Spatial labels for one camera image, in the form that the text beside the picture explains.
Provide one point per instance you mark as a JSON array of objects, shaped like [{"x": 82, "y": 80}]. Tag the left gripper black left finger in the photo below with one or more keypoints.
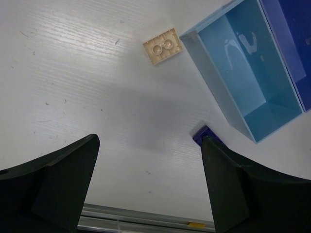
[{"x": 47, "y": 194}]

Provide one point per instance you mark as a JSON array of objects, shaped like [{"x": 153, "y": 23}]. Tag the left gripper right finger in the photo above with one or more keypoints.
[{"x": 247, "y": 197}]

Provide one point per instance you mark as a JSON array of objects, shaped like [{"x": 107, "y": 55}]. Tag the purple lego plate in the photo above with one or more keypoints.
[{"x": 205, "y": 131}]

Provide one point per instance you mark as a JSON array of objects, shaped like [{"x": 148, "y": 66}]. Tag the light blue container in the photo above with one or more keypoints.
[{"x": 237, "y": 55}]

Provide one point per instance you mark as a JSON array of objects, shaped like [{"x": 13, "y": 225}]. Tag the tan lego brick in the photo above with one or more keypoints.
[{"x": 163, "y": 46}]

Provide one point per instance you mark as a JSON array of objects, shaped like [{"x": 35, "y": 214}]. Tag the purple blue container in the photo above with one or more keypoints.
[{"x": 290, "y": 22}]

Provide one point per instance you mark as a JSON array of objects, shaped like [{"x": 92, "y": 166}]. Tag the aluminium front rail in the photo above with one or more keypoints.
[{"x": 102, "y": 219}]

